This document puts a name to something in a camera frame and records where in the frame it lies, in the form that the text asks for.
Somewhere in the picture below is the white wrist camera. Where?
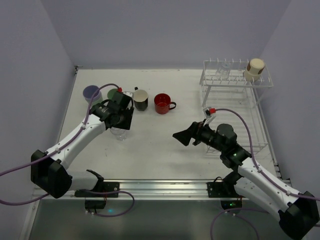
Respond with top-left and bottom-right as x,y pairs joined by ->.
203,107 -> 216,125
123,91 -> 134,98

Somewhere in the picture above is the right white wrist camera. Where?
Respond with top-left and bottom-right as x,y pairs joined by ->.
203,107 -> 216,125

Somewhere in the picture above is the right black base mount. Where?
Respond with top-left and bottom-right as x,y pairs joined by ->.
206,172 -> 243,210

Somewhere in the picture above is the cream cup with brown band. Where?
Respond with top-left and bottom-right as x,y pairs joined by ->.
243,58 -> 266,82

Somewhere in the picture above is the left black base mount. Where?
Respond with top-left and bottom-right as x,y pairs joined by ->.
74,181 -> 120,213

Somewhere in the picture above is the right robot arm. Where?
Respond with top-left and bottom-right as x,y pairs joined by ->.
172,122 -> 320,240

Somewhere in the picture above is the purple cable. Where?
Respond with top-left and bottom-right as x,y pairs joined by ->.
208,107 -> 320,240
0,82 -> 136,217

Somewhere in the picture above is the clear glass shelf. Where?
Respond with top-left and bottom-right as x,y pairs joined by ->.
215,61 -> 231,79

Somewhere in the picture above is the clear glass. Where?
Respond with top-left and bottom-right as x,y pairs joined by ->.
110,127 -> 128,141

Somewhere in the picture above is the tall green cup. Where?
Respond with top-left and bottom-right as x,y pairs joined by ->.
107,88 -> 118,100

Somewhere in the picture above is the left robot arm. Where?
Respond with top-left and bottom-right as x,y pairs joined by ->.
30,91 -> 134,199

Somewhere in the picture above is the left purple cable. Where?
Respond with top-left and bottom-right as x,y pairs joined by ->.
0,82 -> 136,217

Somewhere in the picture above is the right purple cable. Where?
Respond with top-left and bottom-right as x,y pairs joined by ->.
208,107 -> 320,240

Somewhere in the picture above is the aluminium rail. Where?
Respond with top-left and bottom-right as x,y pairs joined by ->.
31,178 -> 276,201

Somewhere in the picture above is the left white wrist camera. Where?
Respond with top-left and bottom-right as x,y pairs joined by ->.
123,91 -> 134,98

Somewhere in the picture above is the purple cup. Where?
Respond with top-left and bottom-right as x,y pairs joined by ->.
82,85 -> 102,103

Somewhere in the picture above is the black mug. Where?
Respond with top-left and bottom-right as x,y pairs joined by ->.
133,87 -> 149,111

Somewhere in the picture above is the light green cup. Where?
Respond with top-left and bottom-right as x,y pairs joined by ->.
91,97 -> 104,106

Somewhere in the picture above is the red mug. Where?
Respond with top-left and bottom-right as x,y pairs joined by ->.
154,93 -> 177,115

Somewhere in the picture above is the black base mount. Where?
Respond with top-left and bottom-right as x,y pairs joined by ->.
206,172 -> 243,210
74,181 -> 120,213

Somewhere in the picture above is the white wire dish rack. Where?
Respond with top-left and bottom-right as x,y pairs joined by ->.
199,59 -> 273,153

